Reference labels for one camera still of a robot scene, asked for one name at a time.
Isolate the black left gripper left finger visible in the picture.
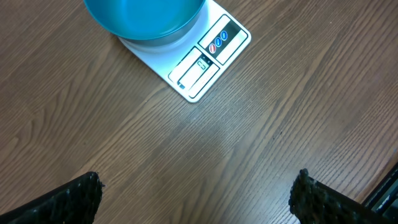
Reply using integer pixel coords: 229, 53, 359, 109
1, 171, 104, 224

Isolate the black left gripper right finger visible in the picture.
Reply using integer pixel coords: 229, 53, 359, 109
289, 169, 391, 224

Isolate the white digital kitchen scale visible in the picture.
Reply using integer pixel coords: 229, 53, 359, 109
120, 1, 251, 103

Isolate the blue metal bowl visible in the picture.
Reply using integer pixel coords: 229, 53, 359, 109
84, 0, 205, 46

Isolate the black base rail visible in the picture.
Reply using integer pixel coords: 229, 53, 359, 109
362, 164, 398, 223

